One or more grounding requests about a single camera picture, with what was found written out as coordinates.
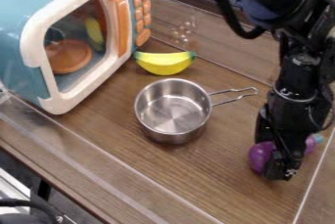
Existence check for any orange microwave turntable plate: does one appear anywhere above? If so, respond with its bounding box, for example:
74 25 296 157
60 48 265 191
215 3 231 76
44 39 93 74

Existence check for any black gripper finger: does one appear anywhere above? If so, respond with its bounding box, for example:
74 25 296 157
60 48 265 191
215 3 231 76
261 151 304 181
255 110 274 143

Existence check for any purple toy eggplant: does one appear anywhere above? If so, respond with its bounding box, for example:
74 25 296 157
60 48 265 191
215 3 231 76
248 133 324 175

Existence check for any silver pot with handle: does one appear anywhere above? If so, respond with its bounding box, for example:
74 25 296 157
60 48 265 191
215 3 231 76
134 78 257 145

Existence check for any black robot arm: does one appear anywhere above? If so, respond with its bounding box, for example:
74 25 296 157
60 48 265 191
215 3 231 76
215 0 335 180

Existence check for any black cable bottom left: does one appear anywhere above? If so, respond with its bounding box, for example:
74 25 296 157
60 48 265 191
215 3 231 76
0 198 64 224

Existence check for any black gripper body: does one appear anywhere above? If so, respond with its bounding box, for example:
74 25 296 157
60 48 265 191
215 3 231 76
253 104 315 162

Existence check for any blue toy microwave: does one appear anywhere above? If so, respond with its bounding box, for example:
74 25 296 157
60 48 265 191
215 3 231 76
0 0 150 114

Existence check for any yellow toy banana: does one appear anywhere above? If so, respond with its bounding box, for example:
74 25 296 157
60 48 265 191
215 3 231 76
134 51 196 75

